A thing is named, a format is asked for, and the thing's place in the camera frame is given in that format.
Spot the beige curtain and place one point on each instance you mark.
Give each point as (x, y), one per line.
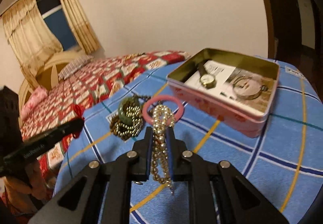
(30, 38)
(80, 26)

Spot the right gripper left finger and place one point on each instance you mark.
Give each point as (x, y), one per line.
(101, 194)

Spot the blue checked tablecloth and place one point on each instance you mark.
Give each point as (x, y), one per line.
(284, 163)

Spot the pink bangle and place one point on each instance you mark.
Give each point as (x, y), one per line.
(157, 98)

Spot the red patterned bedspread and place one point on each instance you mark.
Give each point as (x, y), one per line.
(93, 83)

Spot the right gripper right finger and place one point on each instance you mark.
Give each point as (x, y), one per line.
(218, 192)

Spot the wooden door frame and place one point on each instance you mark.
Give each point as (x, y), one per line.
(270, 27)

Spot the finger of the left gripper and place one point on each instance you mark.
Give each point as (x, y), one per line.
(43, 142)

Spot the window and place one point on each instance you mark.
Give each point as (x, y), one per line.
(53, 15)

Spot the cream wooden headboard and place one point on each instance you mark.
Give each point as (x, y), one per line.
(47, 76)

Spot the printed paper leaflet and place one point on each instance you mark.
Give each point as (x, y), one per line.
(225, 77)

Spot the pink pillow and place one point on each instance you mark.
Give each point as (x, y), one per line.
(38, 95)

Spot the striped pillow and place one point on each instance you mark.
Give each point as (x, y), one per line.
(74, 66)

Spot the beige curtain left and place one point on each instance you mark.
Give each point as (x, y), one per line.
(30, 38)

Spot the green jade bangle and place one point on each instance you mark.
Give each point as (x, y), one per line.
(129, 109)

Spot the beige curtain right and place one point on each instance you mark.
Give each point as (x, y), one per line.
(80, 26)

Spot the brown object on bed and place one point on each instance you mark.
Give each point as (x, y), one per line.
(131, 56)

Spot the pink metal tin box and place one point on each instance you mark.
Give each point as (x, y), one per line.
(238, 119)

